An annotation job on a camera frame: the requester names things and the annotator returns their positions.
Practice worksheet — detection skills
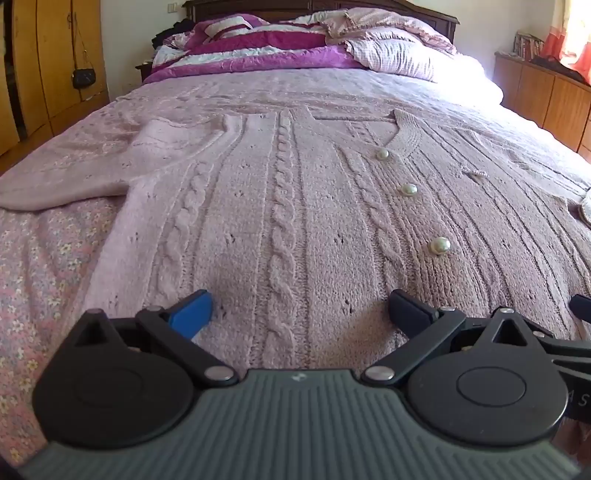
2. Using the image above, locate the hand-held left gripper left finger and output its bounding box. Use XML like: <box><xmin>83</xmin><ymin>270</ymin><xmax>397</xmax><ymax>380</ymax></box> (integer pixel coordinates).
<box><xmin>71</xmin><ymin>289</ymin><xmax>240</xmax><ymax>387</ymax></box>

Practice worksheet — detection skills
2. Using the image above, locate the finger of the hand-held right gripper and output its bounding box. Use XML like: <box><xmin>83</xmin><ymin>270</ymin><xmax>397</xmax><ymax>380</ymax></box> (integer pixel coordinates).
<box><xmin>569</xmin><ymin>294</ymin><xmax>591</xmax><ymax>322</ymax></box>

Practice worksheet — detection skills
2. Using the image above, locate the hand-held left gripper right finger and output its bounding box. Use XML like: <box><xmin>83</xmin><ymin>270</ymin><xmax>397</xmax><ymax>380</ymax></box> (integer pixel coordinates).
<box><xmin>361</xmin><ymin>289</ymin><xmax>542</xmax><ymax>387</ymax></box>

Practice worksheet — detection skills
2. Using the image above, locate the pink cable-knit cardigan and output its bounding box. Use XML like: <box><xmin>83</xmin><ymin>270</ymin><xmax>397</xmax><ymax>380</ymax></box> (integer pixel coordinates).
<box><xmin>0</xmin><ymin>105</ymin><xmax>591</xmax><ymax>372</ymax></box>

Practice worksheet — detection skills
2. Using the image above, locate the pile of dark clothes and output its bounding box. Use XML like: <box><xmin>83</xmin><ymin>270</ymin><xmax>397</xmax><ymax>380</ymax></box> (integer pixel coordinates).
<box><xmin>151</xmin><ymin>17</ymin><xmax>195</xmax><ymax>48</ymax></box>

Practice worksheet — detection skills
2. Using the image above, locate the pink floral bedsheet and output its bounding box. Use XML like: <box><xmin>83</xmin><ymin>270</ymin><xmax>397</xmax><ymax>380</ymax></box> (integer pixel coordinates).
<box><xmin>0</xmin><ymin>55</ymin><xmax>591</xmax><ymax>467</ymax></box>

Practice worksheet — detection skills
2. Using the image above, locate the wooden side cabinet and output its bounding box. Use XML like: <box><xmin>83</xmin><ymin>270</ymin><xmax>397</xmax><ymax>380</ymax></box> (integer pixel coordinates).
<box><xmin>493</xmin><ymin>51</ymin><xmax>591</xmax><ymax>163</ymax></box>

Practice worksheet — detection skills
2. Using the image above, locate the dark cloth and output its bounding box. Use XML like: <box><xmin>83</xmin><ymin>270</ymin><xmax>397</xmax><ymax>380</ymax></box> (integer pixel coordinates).
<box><xmin>529</xmin><ymin>55</ymin><xmax>591</xmax><ymax>85</ymax></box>

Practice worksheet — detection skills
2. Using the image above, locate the pink checkered pillow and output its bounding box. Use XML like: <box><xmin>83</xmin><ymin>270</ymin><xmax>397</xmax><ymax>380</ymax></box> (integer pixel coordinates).
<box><xmin>344</xmin><ymin>37</ymin><xmax>462</xmax><ymax>83</ymax></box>

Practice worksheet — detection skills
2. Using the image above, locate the small black handbag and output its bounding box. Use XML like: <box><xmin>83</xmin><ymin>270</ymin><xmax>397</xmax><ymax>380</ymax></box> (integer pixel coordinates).
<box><xmin>67</xmin><ymin>0</ymin><xmax>97</xmax><ymax>90</ymax></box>

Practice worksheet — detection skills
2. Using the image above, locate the purple and white quilt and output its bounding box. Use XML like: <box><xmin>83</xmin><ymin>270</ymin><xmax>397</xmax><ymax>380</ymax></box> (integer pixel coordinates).
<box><xmin>143</xmin><ymin>14</ymin><xmax>370</xmax><ymax>85</ymax></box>

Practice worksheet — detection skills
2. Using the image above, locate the row of books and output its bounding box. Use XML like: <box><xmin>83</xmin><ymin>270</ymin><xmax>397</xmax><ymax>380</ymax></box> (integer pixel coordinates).
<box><xmin>512</xmin><ymin>30</ymin><xmax>546</xmax><ymax>62</ymax></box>

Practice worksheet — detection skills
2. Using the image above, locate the orange curtain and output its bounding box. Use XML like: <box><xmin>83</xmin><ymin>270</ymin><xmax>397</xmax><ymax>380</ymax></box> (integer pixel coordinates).
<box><xmin>540</xmin><ymin>0</ymin><xmax>591</xmax><ymax>85</ymax></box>

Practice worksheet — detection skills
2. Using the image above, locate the pink ruffled blanket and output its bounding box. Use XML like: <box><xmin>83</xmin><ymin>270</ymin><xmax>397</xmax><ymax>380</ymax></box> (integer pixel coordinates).
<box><xmin>295</xmin><ymin>7</ymin><xmax>458</xmax><ymax>56</ymax></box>

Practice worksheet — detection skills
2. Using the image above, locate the wooden wardrobe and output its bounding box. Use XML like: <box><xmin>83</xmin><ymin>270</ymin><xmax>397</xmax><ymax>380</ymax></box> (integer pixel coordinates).
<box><xmin>0</xmin><ymin>0</ymin><xmax>110</xmax><ymax>158</ymax></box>

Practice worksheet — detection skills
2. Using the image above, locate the dark wooden bed headboard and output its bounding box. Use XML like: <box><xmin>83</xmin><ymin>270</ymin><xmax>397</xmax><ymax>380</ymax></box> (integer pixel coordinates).
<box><xmin>182</xmin><ymin>0</ymin><xmax>461</xmax><ymax>46</ymax></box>

